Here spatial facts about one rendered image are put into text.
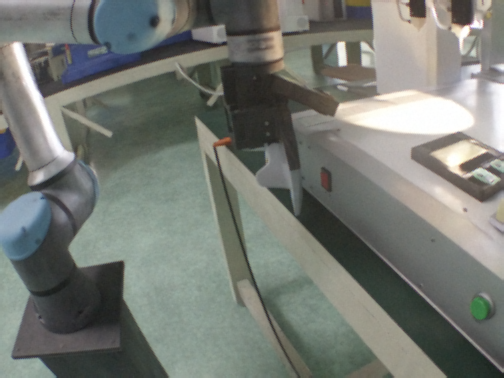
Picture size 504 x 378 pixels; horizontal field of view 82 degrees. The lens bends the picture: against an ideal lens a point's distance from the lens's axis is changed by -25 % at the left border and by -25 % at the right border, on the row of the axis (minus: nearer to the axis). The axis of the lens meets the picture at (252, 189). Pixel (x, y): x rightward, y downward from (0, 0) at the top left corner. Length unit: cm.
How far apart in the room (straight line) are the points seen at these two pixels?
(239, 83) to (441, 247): 33
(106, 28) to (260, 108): 25
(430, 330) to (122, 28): 44
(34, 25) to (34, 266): 38
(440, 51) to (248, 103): 52
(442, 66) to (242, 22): 55
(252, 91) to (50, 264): 42
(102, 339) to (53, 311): 10
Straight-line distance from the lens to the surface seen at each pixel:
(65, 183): 68
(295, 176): 50
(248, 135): 53
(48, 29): 43
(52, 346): 70
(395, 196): 40
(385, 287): 44
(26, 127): 68
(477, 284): 35
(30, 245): 60
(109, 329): 67
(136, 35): 35
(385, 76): 109
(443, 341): 40
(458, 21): 63
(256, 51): 48
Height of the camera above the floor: 107
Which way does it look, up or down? 30 degrees down
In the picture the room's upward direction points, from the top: 8 degrees counter-clockwise
